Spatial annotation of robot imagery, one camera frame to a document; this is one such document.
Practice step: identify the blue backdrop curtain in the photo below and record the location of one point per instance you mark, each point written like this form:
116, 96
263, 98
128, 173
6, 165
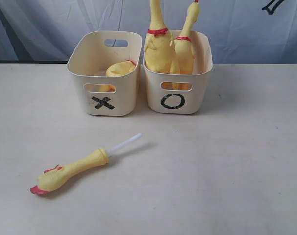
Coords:
239, 31

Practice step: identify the cream bin marked X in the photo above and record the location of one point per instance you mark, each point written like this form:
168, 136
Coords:
99, 94

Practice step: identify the cream bin marked O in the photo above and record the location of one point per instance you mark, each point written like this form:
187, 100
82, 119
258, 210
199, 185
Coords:
181, 94

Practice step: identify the headless yellow chicken body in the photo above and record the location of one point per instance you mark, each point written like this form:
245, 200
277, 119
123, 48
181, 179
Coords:
117, 69

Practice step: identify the detached chicken head with tube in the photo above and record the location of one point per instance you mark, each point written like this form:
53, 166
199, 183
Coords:
55, 178

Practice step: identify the yellow rubber chicken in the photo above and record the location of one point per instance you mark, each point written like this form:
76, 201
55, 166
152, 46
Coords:
183, 44
159, 47

